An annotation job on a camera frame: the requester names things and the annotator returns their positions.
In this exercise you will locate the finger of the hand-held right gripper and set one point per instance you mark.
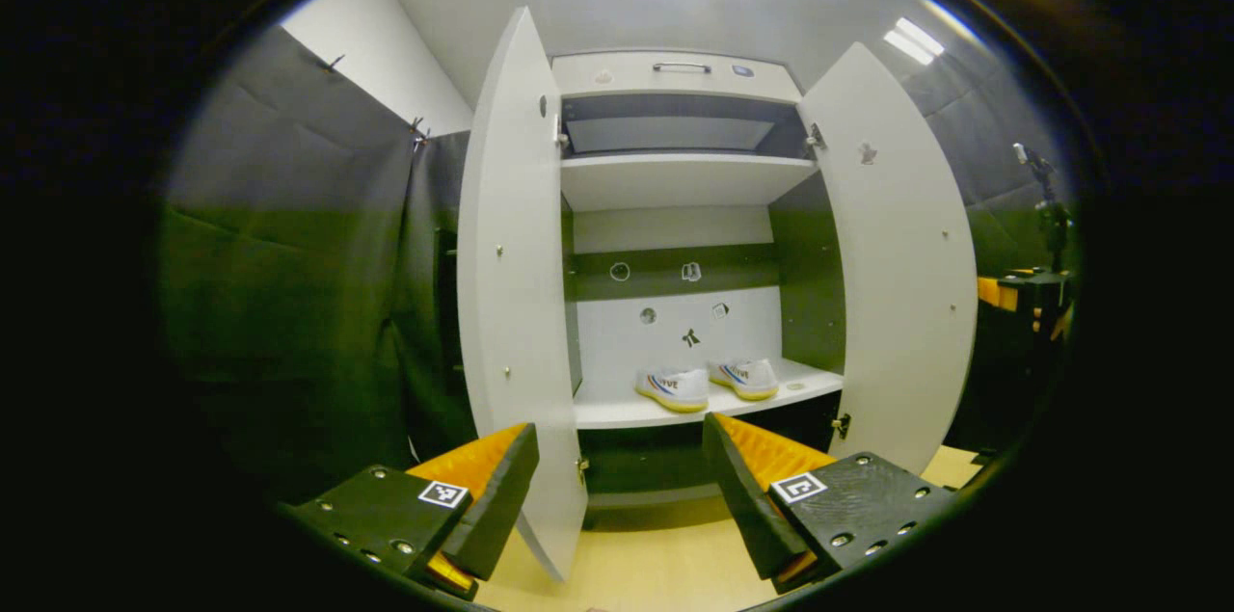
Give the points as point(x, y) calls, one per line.
point(998, 292)

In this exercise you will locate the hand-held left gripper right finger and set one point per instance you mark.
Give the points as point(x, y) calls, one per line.
point(742, 506)

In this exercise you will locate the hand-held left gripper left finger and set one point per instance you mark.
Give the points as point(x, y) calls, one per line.
point(501, 516)

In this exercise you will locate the white shoe cabinet door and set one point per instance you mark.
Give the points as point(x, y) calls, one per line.
point(906, 284)
point(511, 304)

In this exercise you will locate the white striped canvas shoe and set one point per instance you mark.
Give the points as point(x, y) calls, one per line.
point(675, 388)
point(747, 379)

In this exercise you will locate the white and grey shoe cabinet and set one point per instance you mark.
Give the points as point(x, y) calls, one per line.
point(675, 180)

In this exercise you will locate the small ceiling light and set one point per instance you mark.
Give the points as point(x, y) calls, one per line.
point(914, 41)

